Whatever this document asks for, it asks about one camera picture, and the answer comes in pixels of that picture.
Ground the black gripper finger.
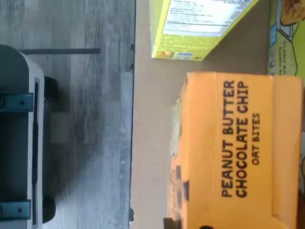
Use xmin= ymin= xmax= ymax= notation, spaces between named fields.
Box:
xmin=163 ymin=217 xmax=182 ymax=229

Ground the orange peanut butter oat box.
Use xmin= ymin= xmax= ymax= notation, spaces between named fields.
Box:
xmin=167 ymin=72 xmax=305 ymax=229

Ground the brown shelf board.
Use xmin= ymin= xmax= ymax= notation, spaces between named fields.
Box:
xmin=130 ymin=0 xmax=271 ymax=229

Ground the orange owl print box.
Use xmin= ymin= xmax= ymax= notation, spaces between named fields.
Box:
xmin=297 ymin=130 xmax=305 ymax=229

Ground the yellow-green nutrition facts box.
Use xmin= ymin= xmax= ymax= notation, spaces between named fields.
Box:
xmin=151 ymin=0 xmax=261 ymax=61

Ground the yellow-green cookie print box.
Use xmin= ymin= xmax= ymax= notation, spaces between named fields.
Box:
xmin=267 ymin=0 xmax=305 ymax=77

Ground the dark thin pole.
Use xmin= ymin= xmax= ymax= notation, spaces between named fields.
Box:
xmin=19 ymin=48 xmax=102 ymax=56

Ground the gray cart body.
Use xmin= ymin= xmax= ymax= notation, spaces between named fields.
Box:
xmin=0 ymin=44 xmax=46 ymax=229

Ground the black shelf edge rail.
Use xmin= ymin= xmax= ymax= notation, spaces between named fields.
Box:
xmin=128 ymin=0 xmax=137 ymax=225

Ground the teal metal bracket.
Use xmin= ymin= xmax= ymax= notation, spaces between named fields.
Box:
xmin=0 ymin=93 xmax=34 ymax=113
xmin=0 ymin=199 xmax=32 ymax=220

